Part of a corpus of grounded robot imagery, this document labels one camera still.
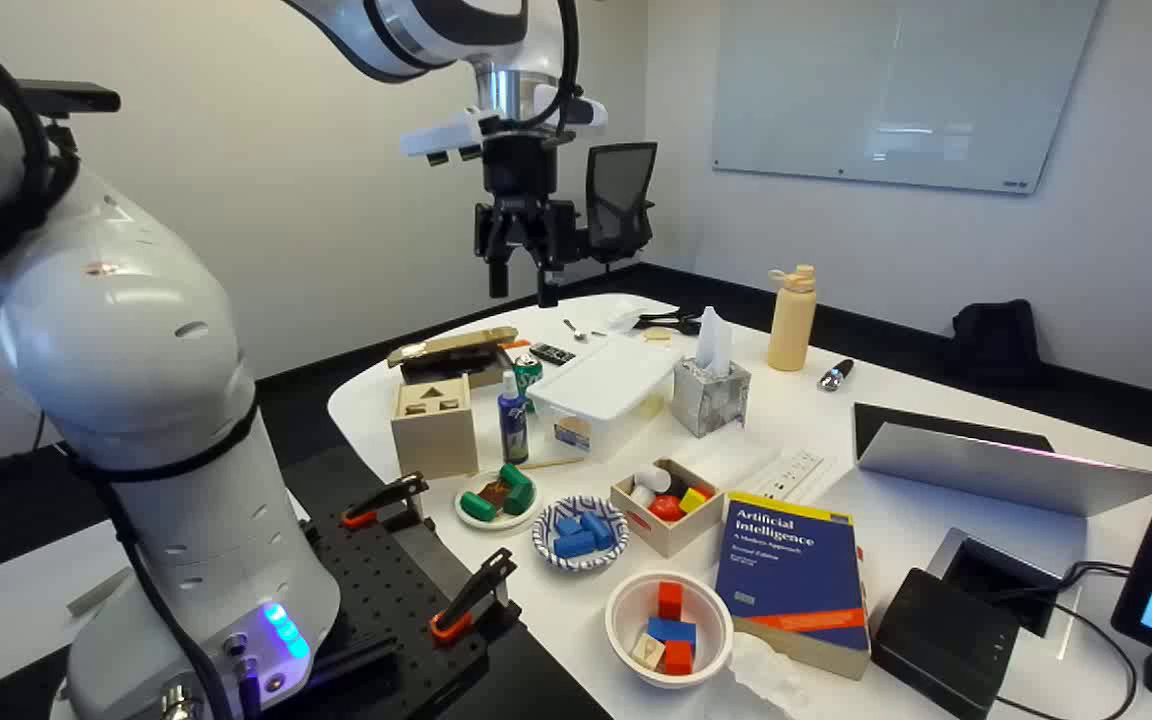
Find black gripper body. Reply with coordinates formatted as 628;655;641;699
471;130;584;265

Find wooden shape sorter cube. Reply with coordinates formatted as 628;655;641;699
390;371;484;481

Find clown printed wooden block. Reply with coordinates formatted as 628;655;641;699
628;628;668;673

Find black mesh office chair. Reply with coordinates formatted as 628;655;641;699
584;142;661;265

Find blue spray bottle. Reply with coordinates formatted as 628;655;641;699
497;367;533;468

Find grey tissue box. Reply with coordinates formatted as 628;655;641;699
668;306;751;439

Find small white plate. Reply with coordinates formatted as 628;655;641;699
452;466;546;536

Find beige bottle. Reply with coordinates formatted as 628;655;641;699
764;261;826;375

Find black clamp orange tips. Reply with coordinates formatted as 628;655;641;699
428;545;522;650
338;471;433;534

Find blue patterned paper plate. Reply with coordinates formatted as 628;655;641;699
533;491;634;577

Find black marker pen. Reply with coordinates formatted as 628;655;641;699
814;357;855;398

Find white bowl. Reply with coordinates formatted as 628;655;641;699
602;568;737;691

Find blue rectangular block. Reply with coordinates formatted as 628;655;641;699
643;612;700;652

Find blue and orange book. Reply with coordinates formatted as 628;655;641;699
713;490;874;682

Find black bag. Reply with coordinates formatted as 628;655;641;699
950;295;1045;391

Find silver laptop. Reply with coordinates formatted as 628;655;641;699
851;420;1152;522

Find black box device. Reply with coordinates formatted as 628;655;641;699
870;568;1026;720

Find black flat pad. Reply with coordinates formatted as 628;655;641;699
941;534;1068;637

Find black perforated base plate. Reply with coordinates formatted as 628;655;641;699
287;452;607;720

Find wall whiteboard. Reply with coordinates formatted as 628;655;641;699
713;0;1107;202

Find black camera on stand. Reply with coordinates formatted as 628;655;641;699
13;75;125;121

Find black power cable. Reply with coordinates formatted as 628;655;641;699
991;558;1143;720

